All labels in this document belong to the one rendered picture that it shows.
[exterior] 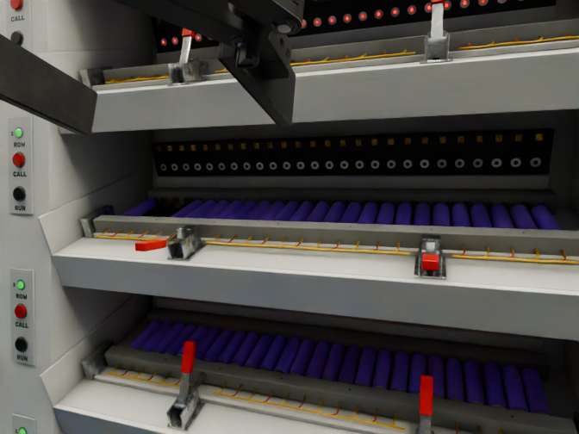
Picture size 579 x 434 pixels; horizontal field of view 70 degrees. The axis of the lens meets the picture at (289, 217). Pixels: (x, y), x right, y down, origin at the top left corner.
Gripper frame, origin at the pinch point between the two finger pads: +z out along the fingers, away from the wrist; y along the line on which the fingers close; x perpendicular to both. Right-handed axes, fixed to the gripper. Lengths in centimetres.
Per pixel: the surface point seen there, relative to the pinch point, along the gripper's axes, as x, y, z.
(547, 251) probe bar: -5.0, 24.6, 24.7
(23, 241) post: -7.3, -34.7, 20.3
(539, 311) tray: -10.5, 23.2, 21.6
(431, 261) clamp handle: -7.3, 14.4, 14.5
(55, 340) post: -19.4, -30.3, 23.5
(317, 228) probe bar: -3.8, 2.8, 24.0
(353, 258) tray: -6.9, 6.9, 23.7
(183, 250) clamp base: -7.2, -11.3, 20.6
